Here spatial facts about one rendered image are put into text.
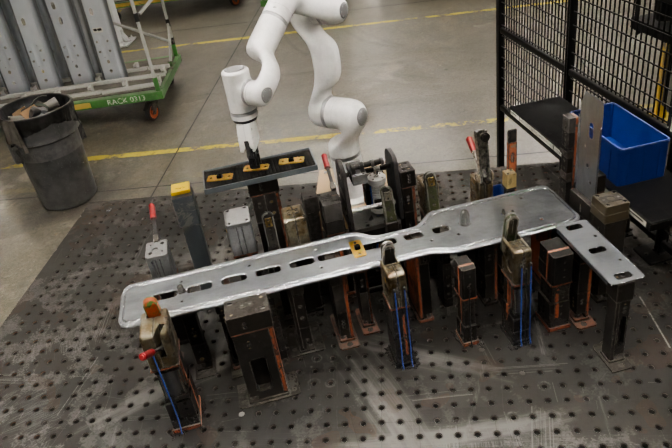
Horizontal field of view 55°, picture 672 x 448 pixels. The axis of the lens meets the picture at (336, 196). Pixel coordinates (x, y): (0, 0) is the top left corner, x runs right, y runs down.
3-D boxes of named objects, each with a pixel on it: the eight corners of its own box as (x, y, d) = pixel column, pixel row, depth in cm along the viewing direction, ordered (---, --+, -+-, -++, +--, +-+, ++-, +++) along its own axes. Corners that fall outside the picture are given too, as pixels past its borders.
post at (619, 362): (612, 373, 178) (622, 293, 163) (590, 346, 187) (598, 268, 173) (633, 367, 179) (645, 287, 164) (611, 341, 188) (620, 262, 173)
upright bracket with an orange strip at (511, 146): (507, 257, 227) (508, 131, 202) (506, 255, 228) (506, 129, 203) (515, 255, 228) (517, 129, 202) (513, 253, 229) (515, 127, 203)
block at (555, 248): (546, 336, 193) (550, 261, 179) (529, 312, 203) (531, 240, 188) (575, 328, 194) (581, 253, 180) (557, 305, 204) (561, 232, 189)
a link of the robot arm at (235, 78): (264, 105, 200) (242, 101, 205) (255, 65, 194) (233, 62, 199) (246, 116, 195) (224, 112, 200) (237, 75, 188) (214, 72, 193)
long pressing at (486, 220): (116, 337, 175) (115, 333, 174) (122, 287, 194) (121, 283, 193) (585, 222, 191) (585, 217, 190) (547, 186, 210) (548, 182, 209)
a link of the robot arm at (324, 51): (340, 136, 236) (306, 130, 246) (358, 122, 244) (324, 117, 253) (315, 0, 211) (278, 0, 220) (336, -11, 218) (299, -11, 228)
